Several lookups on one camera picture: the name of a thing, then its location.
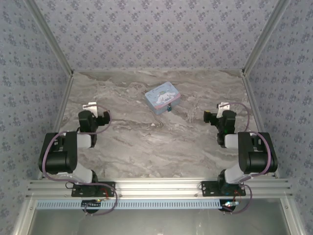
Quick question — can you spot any slotted pale blue cable duct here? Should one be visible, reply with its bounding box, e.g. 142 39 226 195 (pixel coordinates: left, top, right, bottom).
36 198 227 210

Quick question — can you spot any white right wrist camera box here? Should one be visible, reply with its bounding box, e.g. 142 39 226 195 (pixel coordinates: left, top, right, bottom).
216 102 231 118

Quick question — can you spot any grey metal panel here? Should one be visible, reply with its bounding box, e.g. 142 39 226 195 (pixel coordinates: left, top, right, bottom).
30 198 293 235

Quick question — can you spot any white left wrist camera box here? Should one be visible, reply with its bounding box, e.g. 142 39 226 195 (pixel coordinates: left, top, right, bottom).
82 101 99 117

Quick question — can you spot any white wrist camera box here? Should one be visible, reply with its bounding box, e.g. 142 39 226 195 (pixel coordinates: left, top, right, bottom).
216 102 231 118
82 101 99 117

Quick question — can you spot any blue cartoon tin box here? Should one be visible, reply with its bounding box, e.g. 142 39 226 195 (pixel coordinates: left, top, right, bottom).
144 81 181 116

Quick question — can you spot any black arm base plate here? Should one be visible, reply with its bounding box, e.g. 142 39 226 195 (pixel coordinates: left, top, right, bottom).
71 181 116 197
201 181 246 197

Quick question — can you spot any aluminium front beam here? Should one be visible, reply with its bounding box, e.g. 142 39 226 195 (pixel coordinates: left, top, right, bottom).
26 178 293 199

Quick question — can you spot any aluminium side rail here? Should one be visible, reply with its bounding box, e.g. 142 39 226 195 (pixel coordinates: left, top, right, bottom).
242 72 281 179
37 73 74 181

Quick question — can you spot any black controller board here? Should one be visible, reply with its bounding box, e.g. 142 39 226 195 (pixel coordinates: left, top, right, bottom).
219 199 240 213
81 199 103 212

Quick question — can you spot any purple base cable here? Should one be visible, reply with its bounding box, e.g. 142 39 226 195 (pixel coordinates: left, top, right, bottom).
84 184 119 216
221 183 253 215

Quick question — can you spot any aluminium frame post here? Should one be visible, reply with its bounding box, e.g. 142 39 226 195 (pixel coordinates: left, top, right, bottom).
24 0 75 76
241 0 292 75

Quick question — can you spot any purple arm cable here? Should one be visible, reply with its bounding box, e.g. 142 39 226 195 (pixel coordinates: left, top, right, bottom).
227 102 271 183
42 104 112 184

